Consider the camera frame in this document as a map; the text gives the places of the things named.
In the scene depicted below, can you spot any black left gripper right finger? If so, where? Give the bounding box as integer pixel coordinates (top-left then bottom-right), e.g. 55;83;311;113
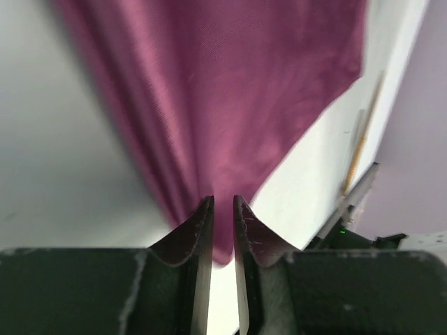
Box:
233;196;446;334

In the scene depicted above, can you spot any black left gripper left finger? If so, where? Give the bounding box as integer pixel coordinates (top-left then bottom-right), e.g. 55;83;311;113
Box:
1;197;214;334

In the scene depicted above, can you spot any magenta satin napkin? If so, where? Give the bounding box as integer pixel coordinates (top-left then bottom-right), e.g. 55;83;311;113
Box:
54;1;367;265

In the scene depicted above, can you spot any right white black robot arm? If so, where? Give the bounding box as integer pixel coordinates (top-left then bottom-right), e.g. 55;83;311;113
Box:
329;229;446;252

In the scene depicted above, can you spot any gold butter knife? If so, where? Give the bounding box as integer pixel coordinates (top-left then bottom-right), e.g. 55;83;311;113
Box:
341;71;385;197

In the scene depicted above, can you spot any silver metal fork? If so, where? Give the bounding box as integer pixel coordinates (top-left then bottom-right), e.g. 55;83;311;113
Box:
349;109;366;163

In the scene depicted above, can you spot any aluminium front rail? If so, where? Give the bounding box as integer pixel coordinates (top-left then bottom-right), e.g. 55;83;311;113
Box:
305;162;379;251

